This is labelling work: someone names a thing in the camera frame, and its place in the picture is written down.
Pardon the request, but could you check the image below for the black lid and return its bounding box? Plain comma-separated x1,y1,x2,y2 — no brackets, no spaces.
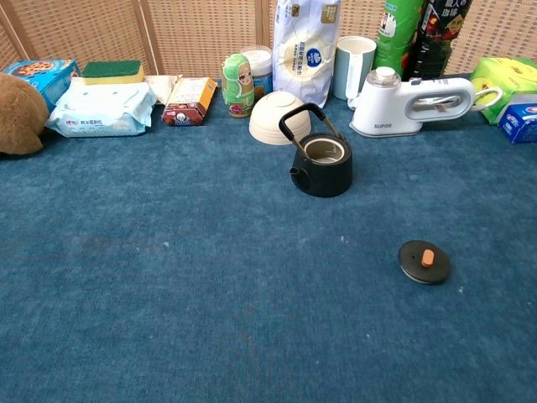
398,239,451,285

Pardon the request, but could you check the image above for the blue carpet table covering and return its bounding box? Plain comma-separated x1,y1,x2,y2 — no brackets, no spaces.
0,75,537,403

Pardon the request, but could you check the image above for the cream ceramic bowl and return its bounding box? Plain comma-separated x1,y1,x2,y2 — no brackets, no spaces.
248,91,311,147

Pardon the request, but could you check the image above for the green matryoshka doll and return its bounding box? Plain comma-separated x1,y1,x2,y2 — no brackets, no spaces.
221,53,256,119

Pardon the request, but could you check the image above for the orange brown snack box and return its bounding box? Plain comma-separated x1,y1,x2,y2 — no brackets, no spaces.
161,76,218,128

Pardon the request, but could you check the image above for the clear cotton swab jar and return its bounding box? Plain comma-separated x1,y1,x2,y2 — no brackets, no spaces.
240,44,274,101

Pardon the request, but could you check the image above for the white handheld garment steamer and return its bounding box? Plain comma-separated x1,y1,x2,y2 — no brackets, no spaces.
349,65,477,138

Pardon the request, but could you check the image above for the white paper package bag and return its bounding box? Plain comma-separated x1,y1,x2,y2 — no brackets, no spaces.
272,0,341,109

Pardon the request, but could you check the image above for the white plastic packet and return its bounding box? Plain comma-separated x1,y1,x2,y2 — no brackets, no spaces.
144,74,185,106

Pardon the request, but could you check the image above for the pale blue white mug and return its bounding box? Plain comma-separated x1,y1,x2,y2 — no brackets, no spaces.
334,35,378,111

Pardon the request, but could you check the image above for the woven rattan folding screen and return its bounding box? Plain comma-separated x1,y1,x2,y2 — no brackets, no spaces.
0,0,537,81

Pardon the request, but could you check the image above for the white blue wet wipes pack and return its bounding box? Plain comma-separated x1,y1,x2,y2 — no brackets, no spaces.
45,79,158,139

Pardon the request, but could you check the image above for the green yellow sponge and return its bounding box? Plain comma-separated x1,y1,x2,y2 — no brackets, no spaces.
81,60,145,86

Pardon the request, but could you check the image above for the black coffee bottle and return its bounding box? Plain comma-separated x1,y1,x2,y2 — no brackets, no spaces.
402,0,474,83

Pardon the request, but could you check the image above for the blue cookie box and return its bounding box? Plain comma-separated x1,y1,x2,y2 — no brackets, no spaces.
3,59,81,113

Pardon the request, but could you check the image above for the brown plush toy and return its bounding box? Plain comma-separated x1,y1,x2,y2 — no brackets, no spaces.
0,73,50,155

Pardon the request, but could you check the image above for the blue toothpaste box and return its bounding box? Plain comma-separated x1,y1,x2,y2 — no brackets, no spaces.
498,103,537,145

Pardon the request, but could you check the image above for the green tissue pack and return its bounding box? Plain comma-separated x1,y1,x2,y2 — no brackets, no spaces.
469,56,537,125

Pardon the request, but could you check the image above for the black teapot with handle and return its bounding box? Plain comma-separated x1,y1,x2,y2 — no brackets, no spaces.
278,102,354,198

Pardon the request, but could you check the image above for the white steamer power cable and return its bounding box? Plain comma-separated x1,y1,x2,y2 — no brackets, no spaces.
472,86,504,113

